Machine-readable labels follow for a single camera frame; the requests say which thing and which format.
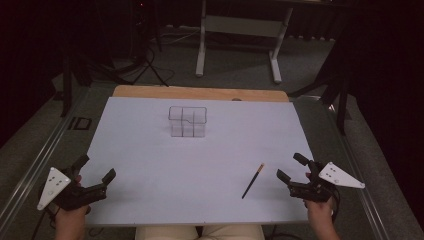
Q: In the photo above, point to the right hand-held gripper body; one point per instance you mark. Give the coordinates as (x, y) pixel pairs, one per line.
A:
(320, 186)

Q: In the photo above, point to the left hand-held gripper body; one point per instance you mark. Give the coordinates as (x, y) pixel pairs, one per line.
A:
(71, 195)

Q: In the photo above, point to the clear acrylic compartment organizer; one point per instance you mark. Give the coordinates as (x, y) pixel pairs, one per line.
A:
(187, 121)

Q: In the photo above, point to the person's left hand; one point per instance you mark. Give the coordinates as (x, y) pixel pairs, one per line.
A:
(70, 221)

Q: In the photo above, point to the person's right hand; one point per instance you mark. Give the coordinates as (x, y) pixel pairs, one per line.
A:
(319, 213)

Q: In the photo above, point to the black floor socket plate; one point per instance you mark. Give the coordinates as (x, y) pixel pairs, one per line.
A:
(80, 123)

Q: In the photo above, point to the black metal stand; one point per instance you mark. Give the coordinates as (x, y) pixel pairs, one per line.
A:
(67, 83)
(340, 100)

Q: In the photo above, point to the person's right leg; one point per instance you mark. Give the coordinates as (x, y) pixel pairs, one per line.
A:
(233, 233)

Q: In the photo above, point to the person's leg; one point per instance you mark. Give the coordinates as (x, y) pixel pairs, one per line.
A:
(233, 233)
(166, 233)

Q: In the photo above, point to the white board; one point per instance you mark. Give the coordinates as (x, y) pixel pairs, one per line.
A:
(186, 173)

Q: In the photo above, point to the person's left leg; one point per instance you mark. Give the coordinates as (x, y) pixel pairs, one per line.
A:
(166, 233)

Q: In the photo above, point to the wooden table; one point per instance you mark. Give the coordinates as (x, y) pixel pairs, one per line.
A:
(200, 92)

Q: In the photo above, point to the white metal stand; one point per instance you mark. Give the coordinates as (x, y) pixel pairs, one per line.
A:
(242, 26)

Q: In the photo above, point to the aluminium floor rail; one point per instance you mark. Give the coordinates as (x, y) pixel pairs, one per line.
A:
(360, 186)
(36, 166)

